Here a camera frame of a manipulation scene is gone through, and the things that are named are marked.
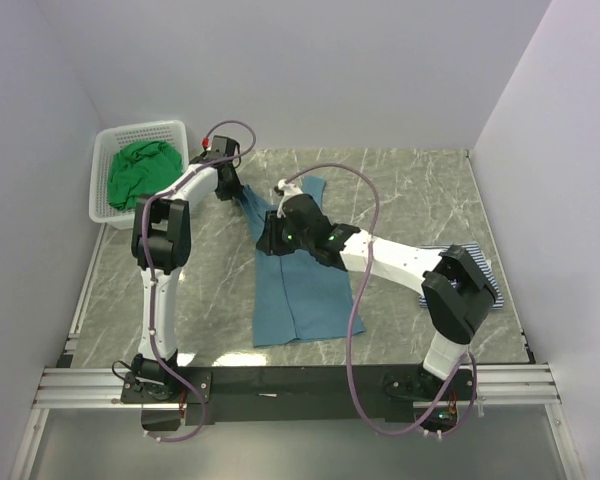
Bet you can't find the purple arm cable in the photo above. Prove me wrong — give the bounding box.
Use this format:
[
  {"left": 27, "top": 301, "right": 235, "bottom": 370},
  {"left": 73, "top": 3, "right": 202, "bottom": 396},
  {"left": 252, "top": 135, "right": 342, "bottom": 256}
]
[
  {"left": 284, "top": 163, "right": 479, "bottom": 437},
  {"left": 142, "top": 119, "right": 259, "bottom": 445}
]

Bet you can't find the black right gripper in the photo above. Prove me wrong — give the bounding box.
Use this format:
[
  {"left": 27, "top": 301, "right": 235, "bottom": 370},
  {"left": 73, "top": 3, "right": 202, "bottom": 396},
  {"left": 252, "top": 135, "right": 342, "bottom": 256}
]
[{"left": 255, "top": 211, "right": 313, "bottom": 258}]

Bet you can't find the white plastic laundry basket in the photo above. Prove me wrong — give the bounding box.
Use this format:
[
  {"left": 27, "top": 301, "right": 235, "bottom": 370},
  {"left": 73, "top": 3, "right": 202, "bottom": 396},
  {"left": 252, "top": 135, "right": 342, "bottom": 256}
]
[{"left": 88, "top": 120, "right": 189, "bottom": 230}]

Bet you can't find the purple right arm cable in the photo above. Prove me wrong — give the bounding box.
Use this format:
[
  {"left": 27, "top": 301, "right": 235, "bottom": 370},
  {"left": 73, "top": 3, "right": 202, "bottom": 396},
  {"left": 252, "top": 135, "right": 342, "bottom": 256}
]
[{"left": 284, "top": 163, "right": 479, "bottom": 437}]

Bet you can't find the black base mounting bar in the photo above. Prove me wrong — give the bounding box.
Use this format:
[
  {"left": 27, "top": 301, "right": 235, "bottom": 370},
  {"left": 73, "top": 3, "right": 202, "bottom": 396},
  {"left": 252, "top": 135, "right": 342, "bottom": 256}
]
[{"left": 120, "top": 364, "right": 471, "bottom": 425}]

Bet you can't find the teal tank top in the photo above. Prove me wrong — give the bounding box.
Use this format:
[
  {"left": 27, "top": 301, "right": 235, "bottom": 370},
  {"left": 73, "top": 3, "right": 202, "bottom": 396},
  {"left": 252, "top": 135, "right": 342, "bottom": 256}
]
[{"left": 234, "top": 175, "right": 367, "bottom": 350}]

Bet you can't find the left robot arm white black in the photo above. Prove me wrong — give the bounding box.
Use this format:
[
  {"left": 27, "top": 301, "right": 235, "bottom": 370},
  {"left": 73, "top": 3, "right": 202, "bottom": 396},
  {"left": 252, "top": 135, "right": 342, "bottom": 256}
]
[{"left": 128, "top": 135, "right": 241, "bottom": 402}]

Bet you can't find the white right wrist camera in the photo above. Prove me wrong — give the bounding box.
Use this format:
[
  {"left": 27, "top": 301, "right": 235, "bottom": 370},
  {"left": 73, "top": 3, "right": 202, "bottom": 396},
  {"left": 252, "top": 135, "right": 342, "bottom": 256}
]
[{"left": 274, "top": 179, "right": 303, "bottom": 218}]

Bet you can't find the green tank top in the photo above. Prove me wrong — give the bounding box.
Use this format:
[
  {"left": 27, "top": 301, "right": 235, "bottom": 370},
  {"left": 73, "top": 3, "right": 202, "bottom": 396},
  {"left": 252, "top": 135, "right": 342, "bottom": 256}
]
[{"left": 107, "top": 141, "right": 183, "bottom": 211}]

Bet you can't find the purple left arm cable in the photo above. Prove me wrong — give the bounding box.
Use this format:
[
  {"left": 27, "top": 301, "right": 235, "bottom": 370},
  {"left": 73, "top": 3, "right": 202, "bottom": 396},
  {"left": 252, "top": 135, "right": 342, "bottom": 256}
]
[{"left": 142, "top": 119, "right": 259, "bottom": 445}]

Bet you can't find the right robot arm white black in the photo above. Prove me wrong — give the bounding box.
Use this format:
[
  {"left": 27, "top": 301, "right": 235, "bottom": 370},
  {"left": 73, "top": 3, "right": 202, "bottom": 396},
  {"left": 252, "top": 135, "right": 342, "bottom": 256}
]
[{"left": 257, "top": 194, "right": 498, "bottom": 399}]

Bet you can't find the blue white striped tank top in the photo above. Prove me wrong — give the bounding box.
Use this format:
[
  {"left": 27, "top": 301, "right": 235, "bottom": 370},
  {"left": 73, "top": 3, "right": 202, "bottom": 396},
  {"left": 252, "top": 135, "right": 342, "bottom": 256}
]
[{"left": 418, "top": 242, "right": 506, "bottom": 310}]

